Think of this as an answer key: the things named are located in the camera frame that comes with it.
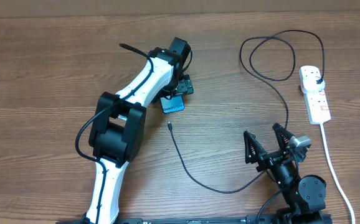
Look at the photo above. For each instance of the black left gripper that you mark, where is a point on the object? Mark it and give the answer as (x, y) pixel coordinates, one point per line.
(185, 85)

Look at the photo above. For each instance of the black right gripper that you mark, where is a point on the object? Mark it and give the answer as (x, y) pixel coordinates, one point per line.
(269, 158)

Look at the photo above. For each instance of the Samsung Galaxy smartphone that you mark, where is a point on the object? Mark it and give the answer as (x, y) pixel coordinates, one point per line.
(173, 105)

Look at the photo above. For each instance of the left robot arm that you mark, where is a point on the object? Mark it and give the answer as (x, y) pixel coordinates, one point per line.
(117, 126)

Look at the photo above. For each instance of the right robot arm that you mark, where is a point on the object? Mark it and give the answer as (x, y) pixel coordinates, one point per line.
(304, 196)

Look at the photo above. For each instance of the white charger plug adapter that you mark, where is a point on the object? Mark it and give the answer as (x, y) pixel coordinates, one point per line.
(312, 85)

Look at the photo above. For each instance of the white power strip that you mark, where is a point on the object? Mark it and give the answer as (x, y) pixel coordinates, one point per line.
(316, 103)

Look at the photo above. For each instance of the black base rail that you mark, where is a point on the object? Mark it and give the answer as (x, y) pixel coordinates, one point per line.
(192, 221)

